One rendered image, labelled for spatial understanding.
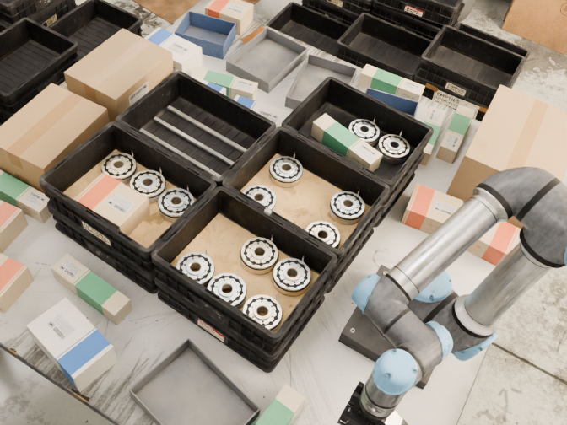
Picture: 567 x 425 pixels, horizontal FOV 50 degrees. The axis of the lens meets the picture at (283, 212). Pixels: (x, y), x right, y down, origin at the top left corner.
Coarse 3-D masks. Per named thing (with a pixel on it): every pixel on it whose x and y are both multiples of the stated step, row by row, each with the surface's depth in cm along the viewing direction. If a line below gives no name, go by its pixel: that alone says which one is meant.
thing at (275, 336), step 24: (216, 192) 171; (192, 216) 165; (264, 216) 168; (168, 240) 160; (312, 240) 164; (168, 264) 156; (192, 288) 154; (312, 288) 155; (240, 312) 150; (264, 336) 148
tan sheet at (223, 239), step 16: (208, 224) 176; (224, 224) 177; (192, 240) 173; (208, 240) 173; (224, 240) 174; (240, 240) 174; (176, 256) 169; (224, 256) 170; (288, 256) 172; (224, 272) 167; (240, 272) 168; (272, 272) 169; (256, 288) 165; (272, 288) 166; (288, 304) 163
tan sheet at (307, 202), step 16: (272, 160) 193; (256, 176) 189; (304, 176) 191; (288, 192) 186; (304, 192) 187; (320, 192) 187; (336, 192) 188; (288, 208) 183; (304, 208) 183; (320, 208) 184; (368, 208) 185; (304, 224) 180; (336, 224) 181; (352, 224) 181
